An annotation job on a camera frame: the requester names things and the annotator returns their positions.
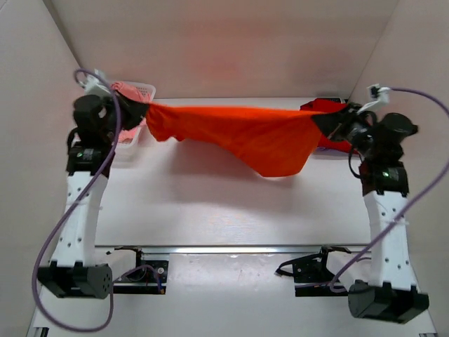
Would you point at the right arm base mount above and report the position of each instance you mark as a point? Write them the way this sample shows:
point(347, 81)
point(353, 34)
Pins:
point(310, 274)

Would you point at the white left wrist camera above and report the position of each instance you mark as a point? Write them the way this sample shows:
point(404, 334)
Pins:
point(94, 85)

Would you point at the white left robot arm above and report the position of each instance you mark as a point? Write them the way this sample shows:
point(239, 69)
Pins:
point(73, 271)

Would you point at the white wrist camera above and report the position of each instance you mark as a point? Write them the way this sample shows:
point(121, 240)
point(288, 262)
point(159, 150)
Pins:
point(379, 97)
point(94, 85)

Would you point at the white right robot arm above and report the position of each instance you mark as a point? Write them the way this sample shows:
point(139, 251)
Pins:
point(379, 280)

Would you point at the white plastic basket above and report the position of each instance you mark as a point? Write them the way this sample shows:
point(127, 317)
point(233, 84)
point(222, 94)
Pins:
point(133, 140)

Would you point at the aluminium table rail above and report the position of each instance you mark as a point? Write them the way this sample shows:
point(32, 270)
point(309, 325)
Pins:
point(224, 249)

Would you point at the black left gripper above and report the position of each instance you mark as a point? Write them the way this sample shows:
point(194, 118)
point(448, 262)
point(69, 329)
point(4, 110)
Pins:
point(137, 109)

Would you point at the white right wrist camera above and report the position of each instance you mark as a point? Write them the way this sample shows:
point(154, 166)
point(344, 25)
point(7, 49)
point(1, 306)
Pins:
point(379, 97)

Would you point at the pink t shirt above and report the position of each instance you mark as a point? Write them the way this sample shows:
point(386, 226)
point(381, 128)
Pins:
point(133, 98)

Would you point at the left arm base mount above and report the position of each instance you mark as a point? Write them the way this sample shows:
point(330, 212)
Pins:
point(136, 272)

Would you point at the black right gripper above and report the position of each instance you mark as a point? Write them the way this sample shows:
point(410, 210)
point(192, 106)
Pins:
point(333, 125)

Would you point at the orange t shirt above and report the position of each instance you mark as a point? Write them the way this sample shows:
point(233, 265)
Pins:
point(273, 142)

